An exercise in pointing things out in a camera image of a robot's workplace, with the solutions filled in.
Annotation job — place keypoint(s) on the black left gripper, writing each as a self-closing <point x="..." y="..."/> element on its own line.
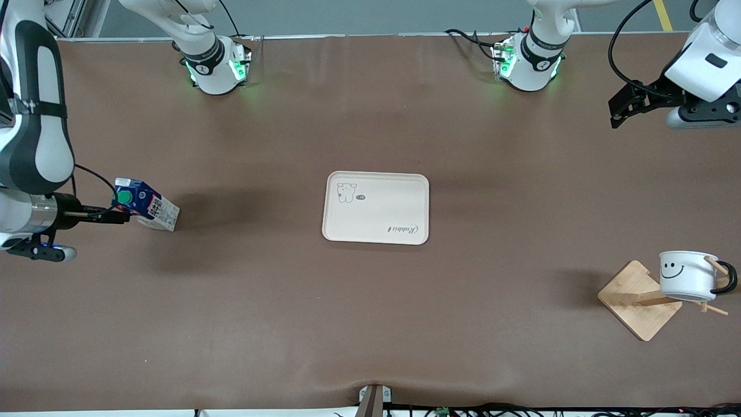
<point x="658" y="92"/>

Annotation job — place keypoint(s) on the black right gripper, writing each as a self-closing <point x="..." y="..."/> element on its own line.
<point x="68" y="205"/>

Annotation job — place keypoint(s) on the blue milk carton green cap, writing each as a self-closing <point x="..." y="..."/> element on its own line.
<point x="147" y="205"/>

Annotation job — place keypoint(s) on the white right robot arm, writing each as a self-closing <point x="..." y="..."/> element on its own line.
<point x="49" y="139"/>

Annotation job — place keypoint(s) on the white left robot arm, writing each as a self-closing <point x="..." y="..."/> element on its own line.
<point x="709" y="63"/>

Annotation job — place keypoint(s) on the brown table cover mat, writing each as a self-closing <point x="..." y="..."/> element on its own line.
<point x="231" y="318"/>

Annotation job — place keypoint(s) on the wooden mug rack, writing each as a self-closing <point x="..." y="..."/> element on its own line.
<point x="634" y="301"/>

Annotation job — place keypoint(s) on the beige plastic tray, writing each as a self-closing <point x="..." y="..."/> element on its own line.
<point x="382" y="214"/>

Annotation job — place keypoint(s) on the aluminium frame profile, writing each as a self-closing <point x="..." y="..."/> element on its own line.
<point x="75" y="17"/>

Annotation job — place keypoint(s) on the metal table edge bracket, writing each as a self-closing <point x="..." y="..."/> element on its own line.
<point x="375" y="397"/>

